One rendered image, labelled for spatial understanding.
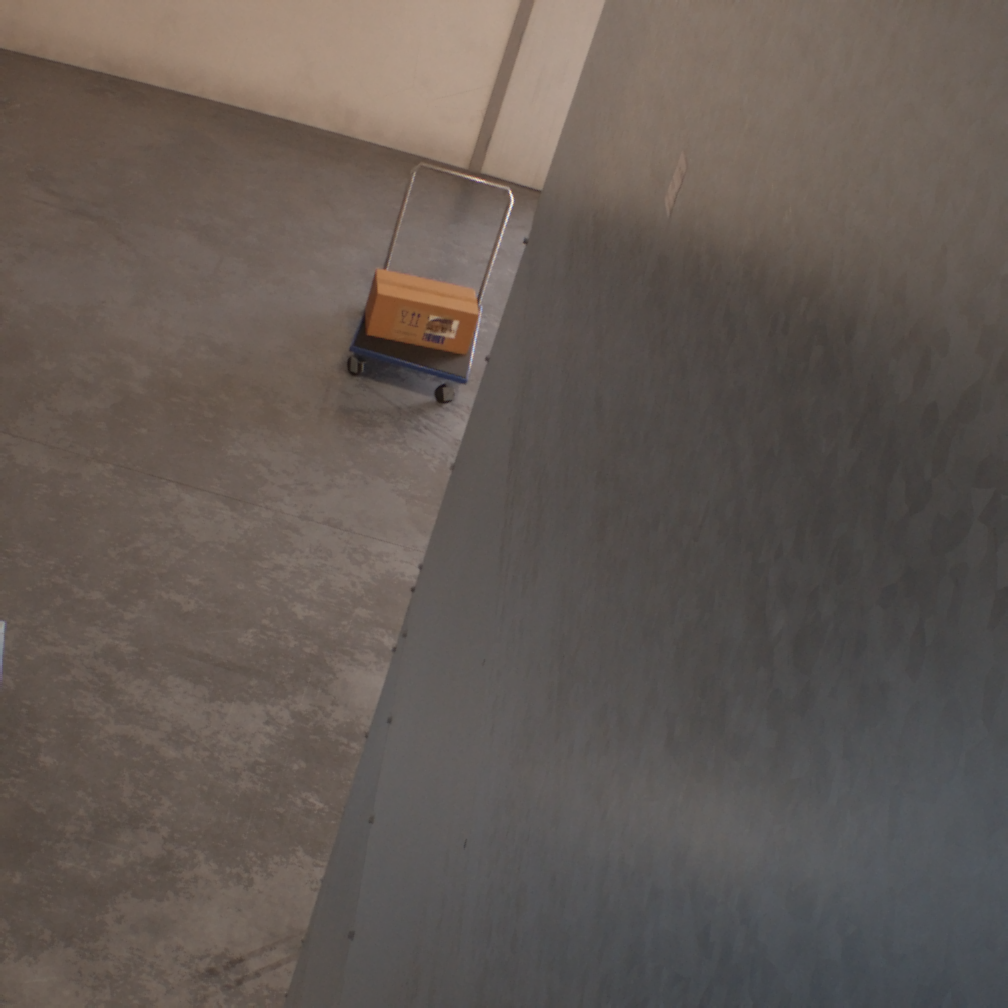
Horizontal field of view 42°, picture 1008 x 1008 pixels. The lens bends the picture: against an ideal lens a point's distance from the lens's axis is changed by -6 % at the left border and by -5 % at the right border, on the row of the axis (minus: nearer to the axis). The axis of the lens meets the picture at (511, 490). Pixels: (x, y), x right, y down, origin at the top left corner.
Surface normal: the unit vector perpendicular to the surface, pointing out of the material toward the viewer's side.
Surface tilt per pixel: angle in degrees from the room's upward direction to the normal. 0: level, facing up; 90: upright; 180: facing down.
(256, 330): 0
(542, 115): 90
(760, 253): 90
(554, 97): 90
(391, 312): 90
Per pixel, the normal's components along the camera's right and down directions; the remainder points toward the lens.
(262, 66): -0.05, 0.52
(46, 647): 0.29, -0.81
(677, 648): -0.96, -0.27
